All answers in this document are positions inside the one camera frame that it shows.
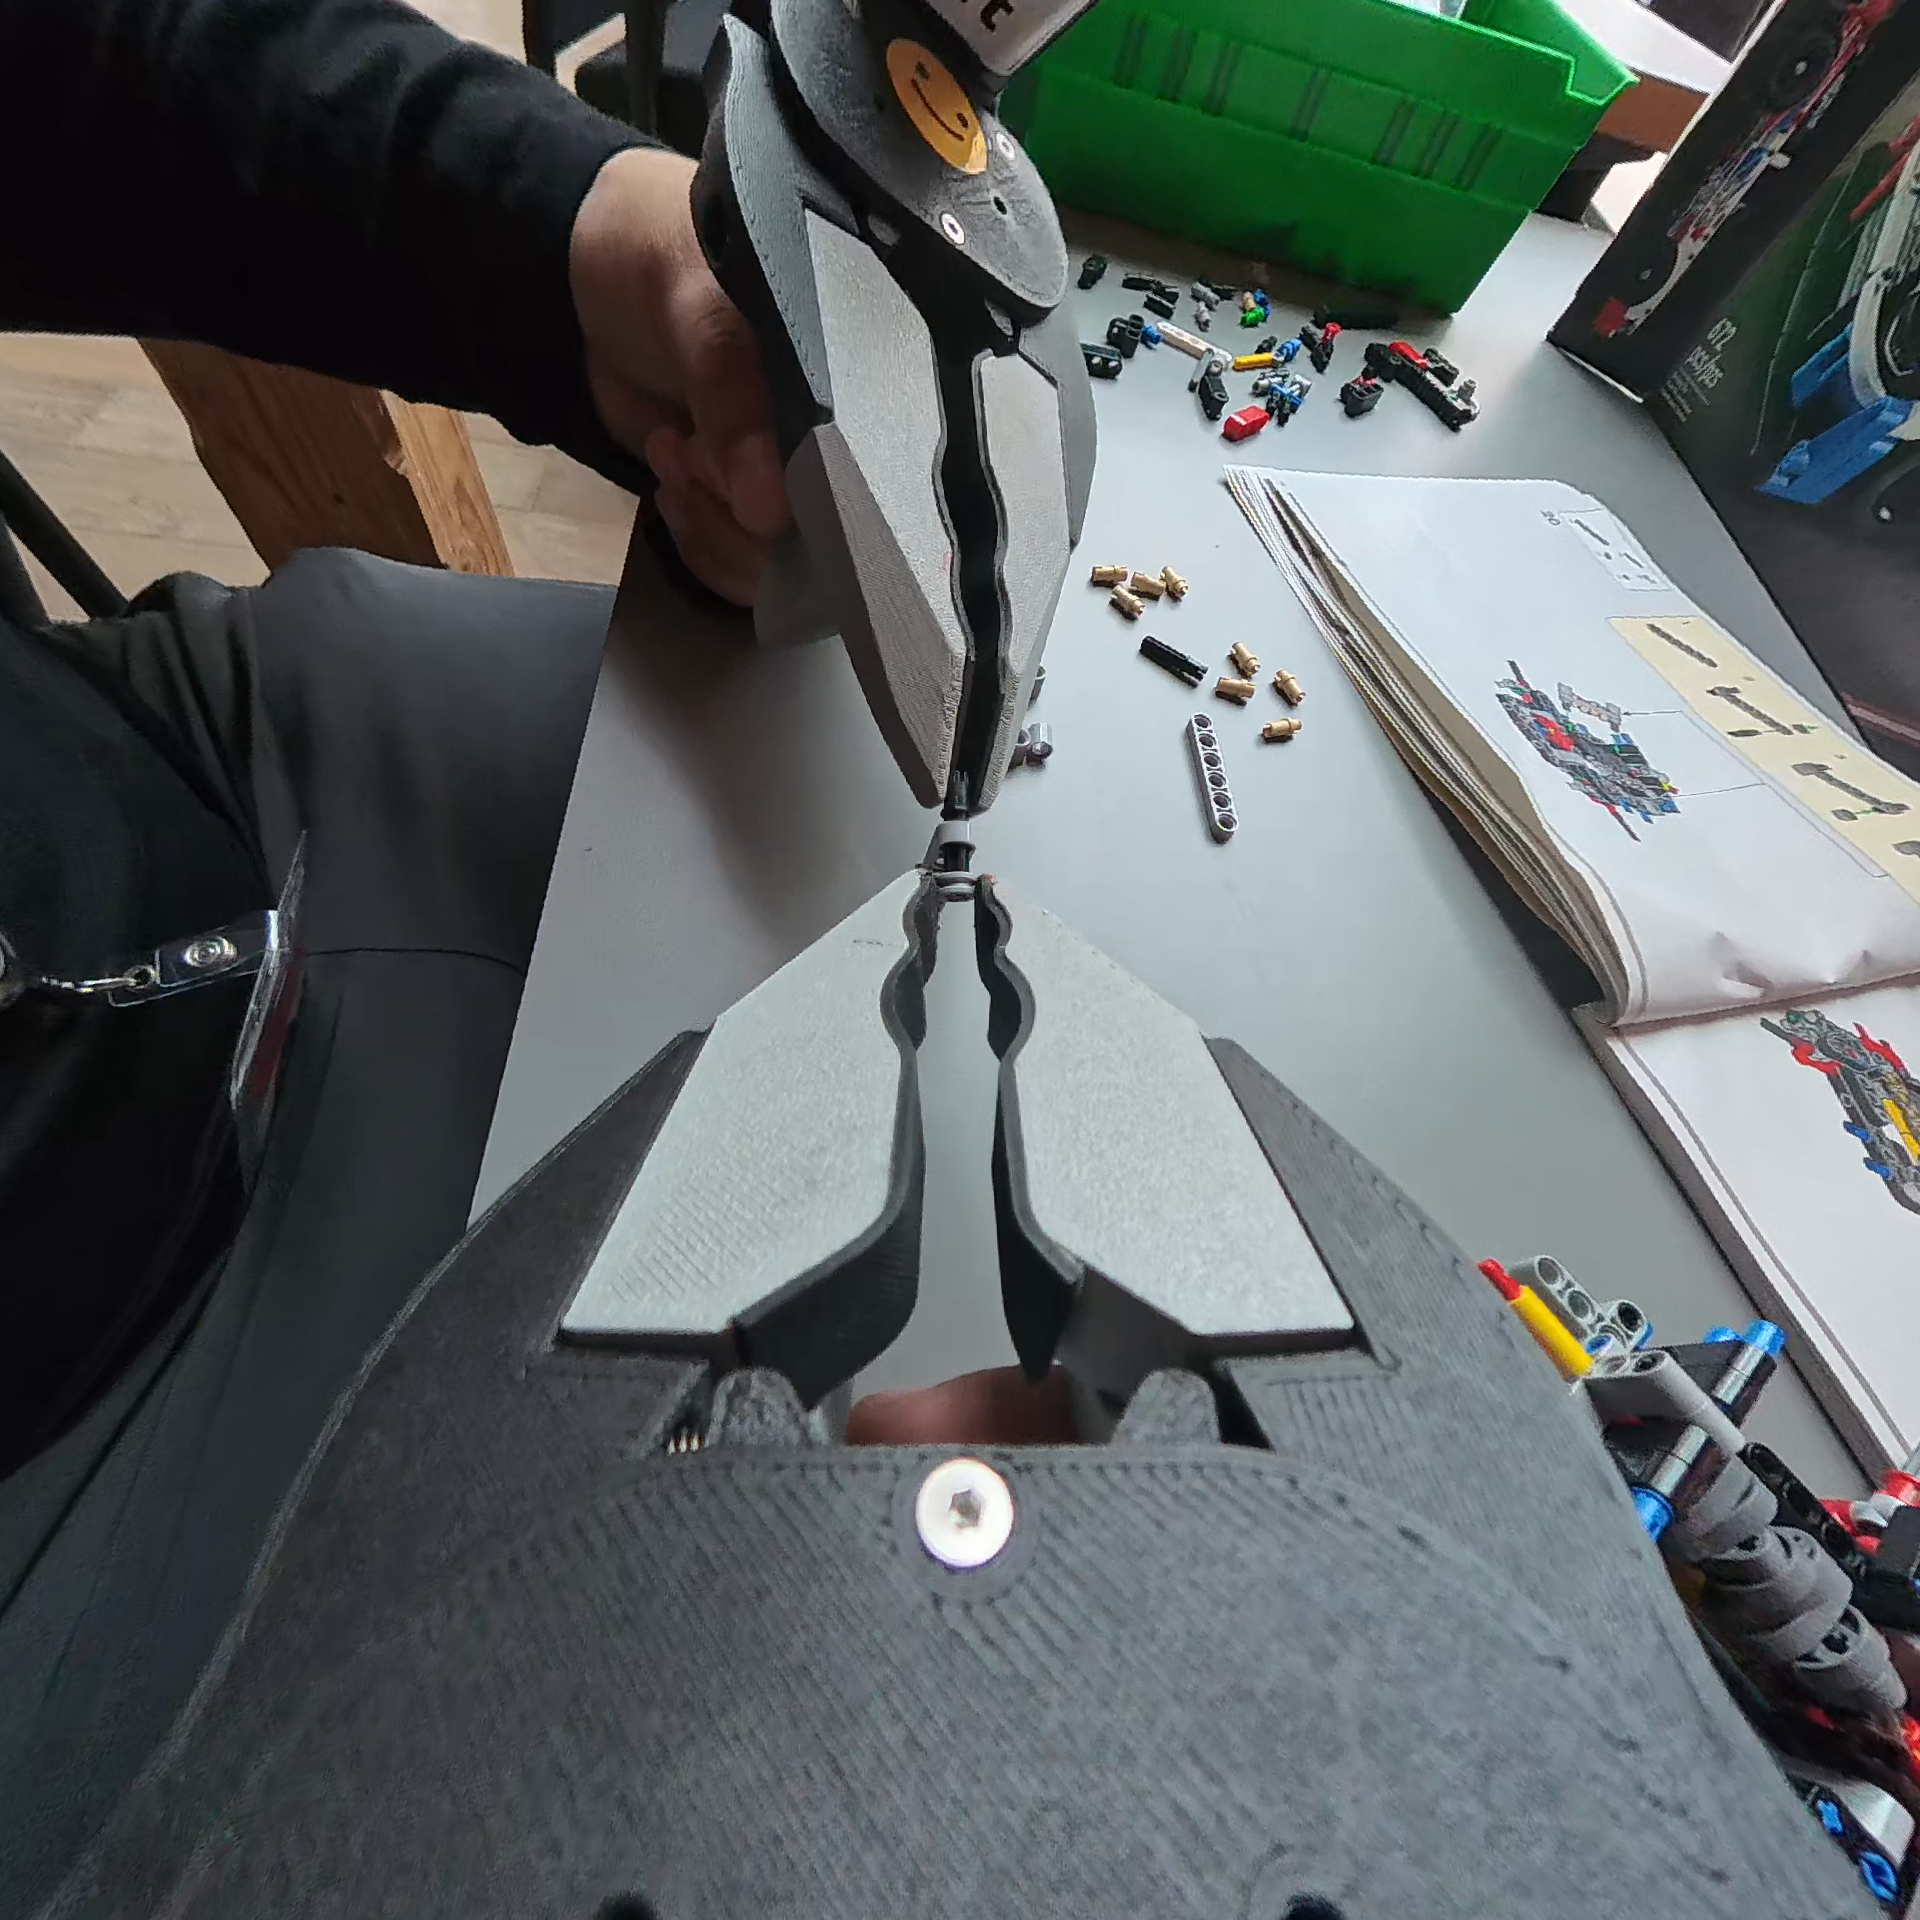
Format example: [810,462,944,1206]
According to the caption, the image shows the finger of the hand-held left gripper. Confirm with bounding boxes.
[941,320,1098,819]
[749,202,1000,813]

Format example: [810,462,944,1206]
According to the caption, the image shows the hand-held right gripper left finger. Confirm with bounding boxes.
[556,868,944,1410]

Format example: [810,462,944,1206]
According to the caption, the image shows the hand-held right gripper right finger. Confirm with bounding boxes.
[974,873,1363,1440]

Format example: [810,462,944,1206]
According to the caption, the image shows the small grey black lego axle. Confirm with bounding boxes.
[916,772,1000,901]

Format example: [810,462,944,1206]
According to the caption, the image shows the person's left forearm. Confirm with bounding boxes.
[0,0,659,452]

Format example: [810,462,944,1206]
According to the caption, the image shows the pile of small lego pieces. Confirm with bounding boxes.
[1076,249,1486,444]

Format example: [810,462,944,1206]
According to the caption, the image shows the scatter of tan lego pins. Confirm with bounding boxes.
[1089,561,1308,748]

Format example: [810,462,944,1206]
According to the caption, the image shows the grey lego beam with holes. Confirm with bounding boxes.
[1182,708,1242,847]

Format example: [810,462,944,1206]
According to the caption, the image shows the black red lego assembly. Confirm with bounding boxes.
[1337,339,1480,433]

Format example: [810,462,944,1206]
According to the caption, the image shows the lego set box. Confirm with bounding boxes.
[1546,0,1920,773]

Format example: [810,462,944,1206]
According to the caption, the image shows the partly built lego model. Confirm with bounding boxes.
[1476,1252,1920,1920]

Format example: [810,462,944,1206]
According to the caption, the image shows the person's left hand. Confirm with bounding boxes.
[570,149,800,607]

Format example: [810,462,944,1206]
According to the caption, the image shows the green plastic bin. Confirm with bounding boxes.
[995,0,1635,315]

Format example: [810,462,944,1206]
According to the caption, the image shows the open instruction booklet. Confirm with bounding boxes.
[1224,466,1920,1517]

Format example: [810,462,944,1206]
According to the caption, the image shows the wooden furniture leg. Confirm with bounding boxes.
[144,339,512,578]

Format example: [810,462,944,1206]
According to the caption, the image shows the badge with metal clip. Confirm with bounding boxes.
[0,832,316,1187]

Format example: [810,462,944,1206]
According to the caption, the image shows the wooden table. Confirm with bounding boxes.
[1558,0,1793,158]

